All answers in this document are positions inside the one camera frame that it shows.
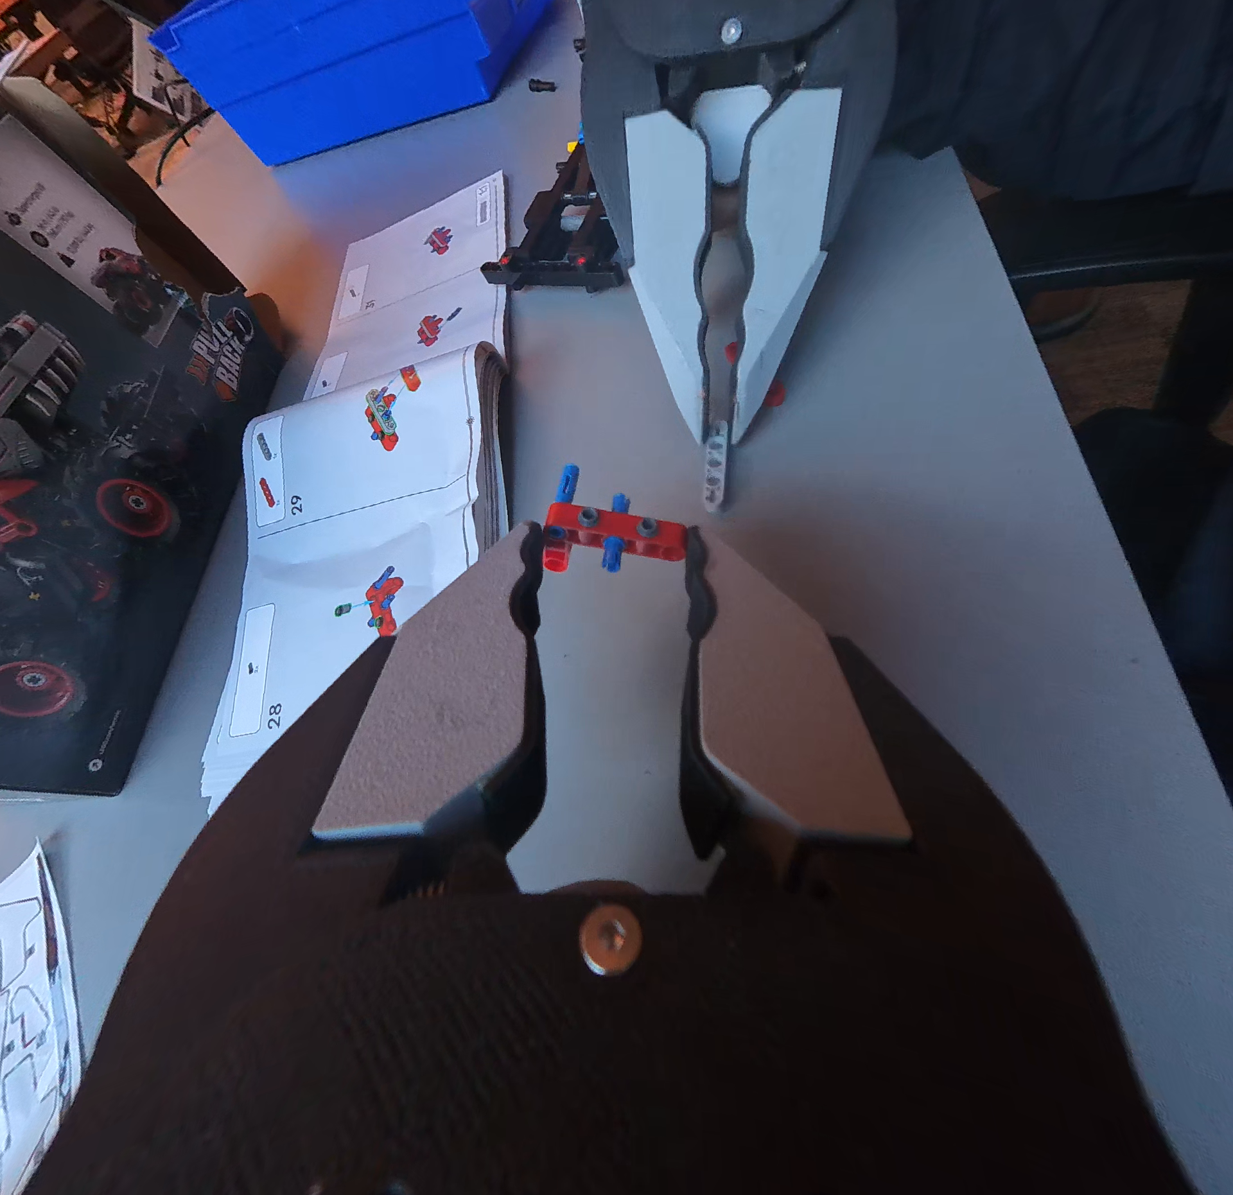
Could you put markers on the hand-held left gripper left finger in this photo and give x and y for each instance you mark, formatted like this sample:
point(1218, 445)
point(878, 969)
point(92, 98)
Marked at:
point(434, 704)

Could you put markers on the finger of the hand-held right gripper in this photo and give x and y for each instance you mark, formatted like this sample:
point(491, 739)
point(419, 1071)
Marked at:
point(665, 242)
point(786, 231)

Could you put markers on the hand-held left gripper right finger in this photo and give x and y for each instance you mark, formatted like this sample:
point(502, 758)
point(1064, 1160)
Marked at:
point(791, 724)

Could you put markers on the grey lego beam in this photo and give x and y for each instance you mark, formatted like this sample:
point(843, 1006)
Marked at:
point(714, 472)

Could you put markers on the red lego assembly blue pins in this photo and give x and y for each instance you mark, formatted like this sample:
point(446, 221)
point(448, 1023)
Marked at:
point(617, 535)

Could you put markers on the person's right forearm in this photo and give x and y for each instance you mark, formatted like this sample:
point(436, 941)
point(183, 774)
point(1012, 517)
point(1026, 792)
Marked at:
point(1060, 59)

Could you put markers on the black lego chassis assembly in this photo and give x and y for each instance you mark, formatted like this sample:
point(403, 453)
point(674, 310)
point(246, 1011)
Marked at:
point(563, 242)

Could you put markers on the red lego beam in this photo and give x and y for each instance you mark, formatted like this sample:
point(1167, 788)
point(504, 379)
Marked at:
point(775, 395)

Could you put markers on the lego instruction booklet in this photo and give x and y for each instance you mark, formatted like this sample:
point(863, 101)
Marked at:
point(376, 472)

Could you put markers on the dark lego truck box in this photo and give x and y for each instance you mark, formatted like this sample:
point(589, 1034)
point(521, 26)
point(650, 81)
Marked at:
point(106, 501)

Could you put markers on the blue plastic bin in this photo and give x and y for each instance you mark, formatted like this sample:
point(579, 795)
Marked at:
point(346, 48)

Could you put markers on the black chair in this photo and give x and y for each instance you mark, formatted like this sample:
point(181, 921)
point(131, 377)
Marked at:
point(1155, 346)

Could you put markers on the white printed paper sheet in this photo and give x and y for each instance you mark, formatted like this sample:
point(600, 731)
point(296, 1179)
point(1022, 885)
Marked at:
point(33, 1012)

